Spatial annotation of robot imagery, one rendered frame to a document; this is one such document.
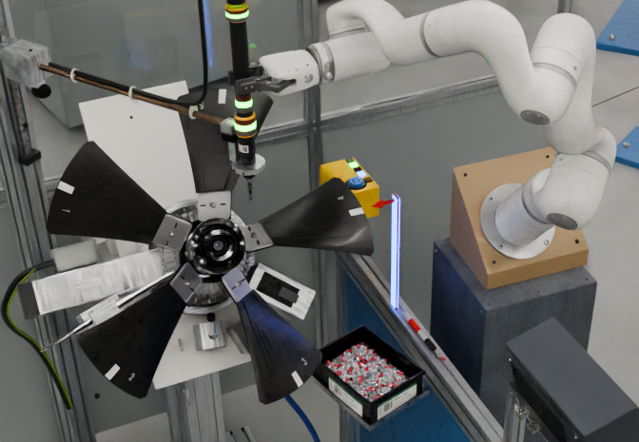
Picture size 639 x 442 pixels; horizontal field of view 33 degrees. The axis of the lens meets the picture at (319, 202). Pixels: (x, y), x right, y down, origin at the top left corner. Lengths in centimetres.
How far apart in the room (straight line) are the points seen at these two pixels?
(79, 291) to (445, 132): 143
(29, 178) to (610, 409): 157
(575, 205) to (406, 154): 119
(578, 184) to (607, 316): 185
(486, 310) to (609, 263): 180
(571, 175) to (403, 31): 48
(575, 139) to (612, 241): 233
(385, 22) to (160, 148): 72
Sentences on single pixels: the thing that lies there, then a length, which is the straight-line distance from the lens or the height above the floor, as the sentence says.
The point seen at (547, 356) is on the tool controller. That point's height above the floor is 124.
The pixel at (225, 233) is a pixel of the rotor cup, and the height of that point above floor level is 124.
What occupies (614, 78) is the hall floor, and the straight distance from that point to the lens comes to 567.
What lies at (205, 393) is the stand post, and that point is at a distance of 274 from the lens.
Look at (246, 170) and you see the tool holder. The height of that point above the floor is 138.
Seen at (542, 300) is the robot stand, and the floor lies 91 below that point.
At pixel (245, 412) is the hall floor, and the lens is 366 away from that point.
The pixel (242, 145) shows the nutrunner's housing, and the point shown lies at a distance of 225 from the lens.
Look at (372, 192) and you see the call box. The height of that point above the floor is 106.
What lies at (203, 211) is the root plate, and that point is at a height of 123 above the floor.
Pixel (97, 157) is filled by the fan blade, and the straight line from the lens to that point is 231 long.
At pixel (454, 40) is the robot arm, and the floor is 172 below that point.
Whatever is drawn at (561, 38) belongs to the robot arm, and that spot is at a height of 172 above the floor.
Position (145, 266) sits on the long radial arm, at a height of 112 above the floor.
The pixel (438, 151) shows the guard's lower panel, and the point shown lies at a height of 79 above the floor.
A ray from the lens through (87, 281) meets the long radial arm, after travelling 243.
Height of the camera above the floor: 258
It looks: 34 degrees down
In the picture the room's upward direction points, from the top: 2 degrees counter-clockwise
